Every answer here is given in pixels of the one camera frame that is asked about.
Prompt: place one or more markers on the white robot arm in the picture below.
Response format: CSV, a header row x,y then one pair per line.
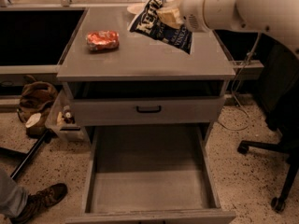
x,y
278,19

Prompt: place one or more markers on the red snack bag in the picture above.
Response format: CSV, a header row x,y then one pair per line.
x,y
100,40

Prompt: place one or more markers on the black drawer handle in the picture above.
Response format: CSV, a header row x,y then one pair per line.
x,y
148,109

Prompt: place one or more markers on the black metal floor bar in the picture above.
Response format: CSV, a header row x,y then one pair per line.
x,y
25,158

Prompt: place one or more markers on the open middle drawer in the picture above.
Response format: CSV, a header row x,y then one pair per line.
x,y
150,174

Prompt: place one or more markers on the brown backpack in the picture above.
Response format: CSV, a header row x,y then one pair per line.
x,y
37,98

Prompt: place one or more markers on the grey drawer cabinet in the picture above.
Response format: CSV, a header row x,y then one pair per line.
x,y
141,68

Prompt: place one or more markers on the small bottle in bin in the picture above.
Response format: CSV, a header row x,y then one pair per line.
x,y
67,115

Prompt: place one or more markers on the blue Kettle chip bag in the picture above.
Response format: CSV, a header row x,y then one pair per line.
x,y
147,22

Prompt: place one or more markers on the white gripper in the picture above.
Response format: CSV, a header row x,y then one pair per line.
x,y
191,13

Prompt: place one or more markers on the black office chair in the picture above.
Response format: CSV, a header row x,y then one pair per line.
x,y
279,93

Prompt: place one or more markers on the white bowl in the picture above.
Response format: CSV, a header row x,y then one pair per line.
x,y
135,8

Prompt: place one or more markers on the closed top drawer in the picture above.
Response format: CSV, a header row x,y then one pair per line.
x,y
96,112

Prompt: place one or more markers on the grey trouser leg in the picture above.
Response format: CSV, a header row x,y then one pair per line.
x,y
13,197

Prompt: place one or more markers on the brown shoe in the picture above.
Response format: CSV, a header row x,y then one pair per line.
x,y
40,202

